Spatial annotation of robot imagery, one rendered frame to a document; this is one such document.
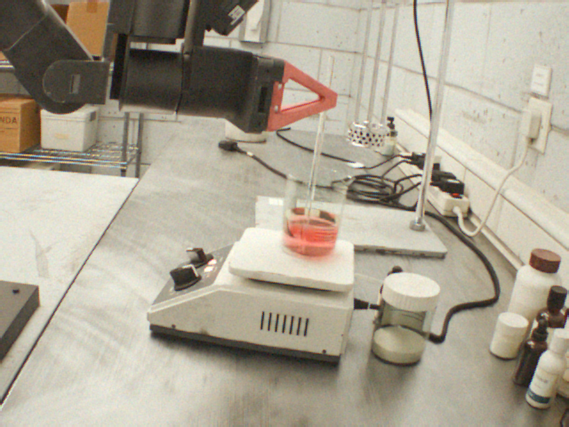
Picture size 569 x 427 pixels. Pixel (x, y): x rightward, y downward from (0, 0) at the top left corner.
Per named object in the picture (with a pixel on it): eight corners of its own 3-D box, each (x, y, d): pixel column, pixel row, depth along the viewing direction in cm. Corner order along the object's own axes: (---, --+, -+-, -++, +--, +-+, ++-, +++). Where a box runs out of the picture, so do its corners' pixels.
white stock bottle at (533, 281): (545, 351, 63) (572, 268, 60) (499, 342, 65) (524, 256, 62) (543, 330, 68) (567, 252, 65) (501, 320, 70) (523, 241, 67)
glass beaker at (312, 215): (275, 261, 60) (285, 177, 57) (276, 238, 66) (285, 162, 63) (345, 269, 60) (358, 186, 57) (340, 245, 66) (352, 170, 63)
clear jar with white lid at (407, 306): (423, 369, 58) (442, 301, 56) (367, 361, 59) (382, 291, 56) (423, 342, 64) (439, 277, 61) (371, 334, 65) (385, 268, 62)
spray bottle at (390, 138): (382, 156, 160) (388, 116, 156) (378, 152, 163) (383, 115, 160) (395, 157, 161) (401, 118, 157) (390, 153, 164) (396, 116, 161)
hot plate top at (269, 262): (225, 275, 56) (226, 266, 56) (245, 233, 68) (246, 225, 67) (352, 294, 55) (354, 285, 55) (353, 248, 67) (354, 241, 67)
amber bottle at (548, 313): (533, 347, 64) (554, 280, 61) (556, 359, 61) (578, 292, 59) (517, 355, 62) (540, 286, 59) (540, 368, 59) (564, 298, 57)
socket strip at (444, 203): (441, 216, 112) (445, 194, 110) (396, 165, 149) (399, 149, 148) (467, 219, 112) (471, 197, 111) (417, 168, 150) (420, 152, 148)
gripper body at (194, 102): (244, 52, 57) (171, 44, 54) (280, 60, 48) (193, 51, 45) (234, 115, 59) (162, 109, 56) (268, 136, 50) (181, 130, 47)
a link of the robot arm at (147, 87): (188, 38, 53) (116, 32, 50) (201, 41, 48) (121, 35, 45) (177, 109, 55) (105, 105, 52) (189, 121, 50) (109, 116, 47)
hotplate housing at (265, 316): (145, 334, 59) (146, 262, 56) (177, 283, 71) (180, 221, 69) (364, 370, 57) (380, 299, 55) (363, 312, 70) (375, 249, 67)
